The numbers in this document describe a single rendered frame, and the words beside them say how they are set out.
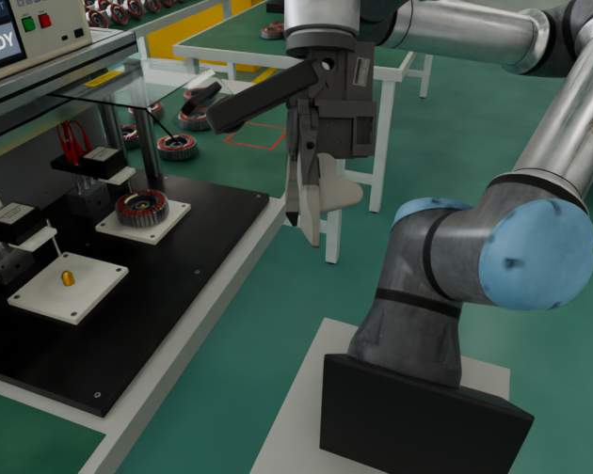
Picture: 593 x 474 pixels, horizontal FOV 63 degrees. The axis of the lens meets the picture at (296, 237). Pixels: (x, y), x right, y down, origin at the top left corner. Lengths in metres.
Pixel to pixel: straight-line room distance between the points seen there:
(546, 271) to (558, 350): 1.52
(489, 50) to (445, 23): 0.10
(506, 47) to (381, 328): 0.45
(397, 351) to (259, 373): 1.18
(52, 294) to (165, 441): 0.80
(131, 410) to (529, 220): 0.61
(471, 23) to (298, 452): 0.64
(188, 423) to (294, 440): 0.96
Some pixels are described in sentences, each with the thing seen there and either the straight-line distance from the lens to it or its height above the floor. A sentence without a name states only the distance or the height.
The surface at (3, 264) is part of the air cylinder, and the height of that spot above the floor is 0.81.
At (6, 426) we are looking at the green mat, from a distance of 0.87.
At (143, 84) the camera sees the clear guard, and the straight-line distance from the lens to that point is 1.05.
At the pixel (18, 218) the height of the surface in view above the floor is 0.92.
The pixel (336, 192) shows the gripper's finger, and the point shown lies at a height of 1.15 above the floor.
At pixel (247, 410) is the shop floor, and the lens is 1.69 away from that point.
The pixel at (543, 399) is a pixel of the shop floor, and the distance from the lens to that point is 1.89.
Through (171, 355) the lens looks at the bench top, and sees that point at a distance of 0.86.
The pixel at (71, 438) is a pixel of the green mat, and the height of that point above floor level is 0.75.
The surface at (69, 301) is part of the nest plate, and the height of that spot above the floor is 0.78.
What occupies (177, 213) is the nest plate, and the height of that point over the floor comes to 0.78.
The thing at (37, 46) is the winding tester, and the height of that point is 1.14.
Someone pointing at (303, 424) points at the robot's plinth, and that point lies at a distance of 0.76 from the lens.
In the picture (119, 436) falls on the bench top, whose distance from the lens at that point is 0.79.
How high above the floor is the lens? 1.39
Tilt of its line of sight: 36 degrees down
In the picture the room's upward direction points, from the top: straight up
